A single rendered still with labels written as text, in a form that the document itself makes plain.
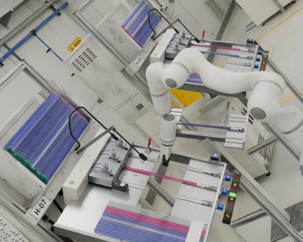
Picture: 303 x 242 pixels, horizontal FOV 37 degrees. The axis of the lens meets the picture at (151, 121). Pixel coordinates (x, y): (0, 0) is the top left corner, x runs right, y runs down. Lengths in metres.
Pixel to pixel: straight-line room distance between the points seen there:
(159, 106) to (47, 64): 2.82
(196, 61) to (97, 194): 0.87
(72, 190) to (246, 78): 1.01
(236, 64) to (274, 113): 1.66
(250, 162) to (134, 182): 1.34
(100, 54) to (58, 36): 1.97
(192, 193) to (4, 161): 0.95
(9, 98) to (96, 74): 1.23
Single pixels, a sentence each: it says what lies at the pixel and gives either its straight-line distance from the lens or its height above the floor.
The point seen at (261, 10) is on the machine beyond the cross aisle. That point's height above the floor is 0.21.
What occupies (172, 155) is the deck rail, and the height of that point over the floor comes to 0.94.
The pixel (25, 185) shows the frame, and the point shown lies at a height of 1.46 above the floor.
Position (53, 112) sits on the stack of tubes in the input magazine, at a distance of 2.50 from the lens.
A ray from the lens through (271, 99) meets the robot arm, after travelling 1.85.
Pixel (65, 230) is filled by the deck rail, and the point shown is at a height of 1.19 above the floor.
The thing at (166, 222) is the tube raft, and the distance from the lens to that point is 2.22.
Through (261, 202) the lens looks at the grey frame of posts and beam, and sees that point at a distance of 2.72.
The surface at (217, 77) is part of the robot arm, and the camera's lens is 1.92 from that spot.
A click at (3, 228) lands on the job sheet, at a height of 1.37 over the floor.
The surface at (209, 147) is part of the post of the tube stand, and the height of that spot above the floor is 0.76.
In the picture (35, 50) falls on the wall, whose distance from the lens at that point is 4.91.
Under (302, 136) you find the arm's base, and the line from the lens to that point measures 1.98.
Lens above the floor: 1.78
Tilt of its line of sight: 14 degrees down
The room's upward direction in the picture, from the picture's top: 46 degrees counter-clockwise
